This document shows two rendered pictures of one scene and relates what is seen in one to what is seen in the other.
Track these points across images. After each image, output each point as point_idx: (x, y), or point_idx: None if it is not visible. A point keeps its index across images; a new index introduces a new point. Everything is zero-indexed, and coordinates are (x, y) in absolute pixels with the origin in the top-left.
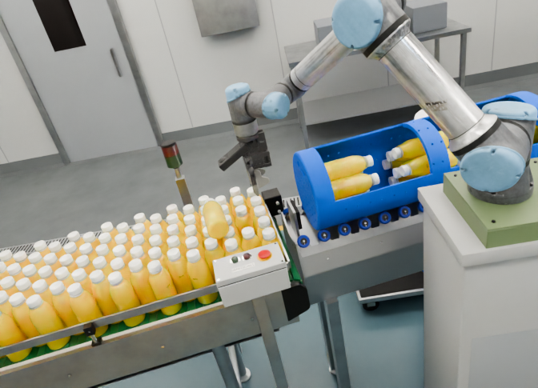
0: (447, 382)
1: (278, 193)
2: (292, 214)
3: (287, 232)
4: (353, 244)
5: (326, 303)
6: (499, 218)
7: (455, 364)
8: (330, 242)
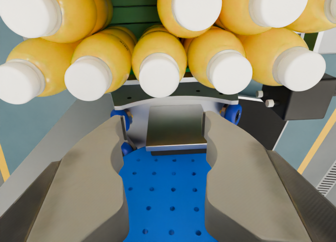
0: (61, 137)
1: (295, 117)
2: (157, 139)
3: (186, 93)
4: None
5: None
6: None
7: (28, 161)
8: None
